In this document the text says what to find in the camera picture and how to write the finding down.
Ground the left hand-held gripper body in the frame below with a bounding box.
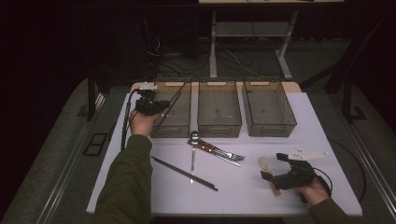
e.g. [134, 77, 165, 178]
[134, 81, 164, 117]

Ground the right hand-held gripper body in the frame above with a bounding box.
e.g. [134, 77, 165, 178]
[271, 147, 330, 191]

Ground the grey transparent plastic bin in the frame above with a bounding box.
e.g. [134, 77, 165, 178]
[242, 77, 298, 138]
[197, 77, 243, 139]
[145, 77, 192, 139]

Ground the long-handled metal spoon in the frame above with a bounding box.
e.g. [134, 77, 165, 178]
[189, 130, 201, 185]

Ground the black chopstick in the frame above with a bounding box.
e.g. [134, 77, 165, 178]
[151, 156, 219, 192]
[150, 155, 219, 190]

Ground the person's left hand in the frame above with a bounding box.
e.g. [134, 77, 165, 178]
[129, 108, 163, 138]

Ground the person's right hand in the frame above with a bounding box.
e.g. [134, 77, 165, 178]
[293, 176, 332, 206]

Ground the white table cloth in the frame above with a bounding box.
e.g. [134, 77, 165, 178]
[86, 91, 363, 217]

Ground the black metal stand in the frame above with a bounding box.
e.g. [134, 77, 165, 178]
[299, 12, 396, 124]
[86, 69, 111, 122]

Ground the white-legged desk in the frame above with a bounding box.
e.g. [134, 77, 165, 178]
[198, 0, 346, 80]

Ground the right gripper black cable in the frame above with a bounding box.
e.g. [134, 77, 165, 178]
[312, 167, 334, 198]

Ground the black floor cable bundle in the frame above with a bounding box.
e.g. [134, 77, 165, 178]
[144, 32, 216, 80]

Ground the wooden-handled knife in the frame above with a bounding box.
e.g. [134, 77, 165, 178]
[187, 139, 243, 168]

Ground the wooden-handled fork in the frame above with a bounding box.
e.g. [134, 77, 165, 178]
[194, 138, 247, 162]

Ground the metal floor rail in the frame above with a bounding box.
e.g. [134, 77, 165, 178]
[344, 119, 396, 218]
[35, 91, 106, 224]

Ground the white floor cable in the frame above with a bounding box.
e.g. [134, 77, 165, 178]
[223, 49, 265, 78]

